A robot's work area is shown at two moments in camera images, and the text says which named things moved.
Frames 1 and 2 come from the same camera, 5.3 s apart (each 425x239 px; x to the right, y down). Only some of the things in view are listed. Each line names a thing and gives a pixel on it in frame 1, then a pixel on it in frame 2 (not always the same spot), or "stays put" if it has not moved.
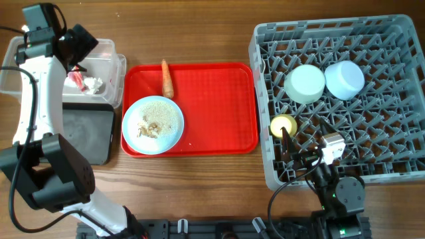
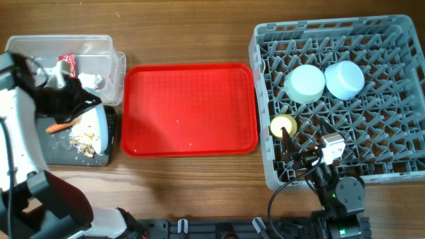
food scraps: [159, 117] -> [84, 143]
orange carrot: [167, 81] -> [55, 128]
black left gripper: [85, 42] -> [82, 101]
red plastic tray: [218, 101] stays put
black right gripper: [290, 153] stays put
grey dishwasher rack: [364, 78] stays put
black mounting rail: [287, 228] stays put
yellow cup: [287, 121] stays put
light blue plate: [153, 125] -> [93, 126]
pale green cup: [304, 84] stays put
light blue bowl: [344, 79] stays put
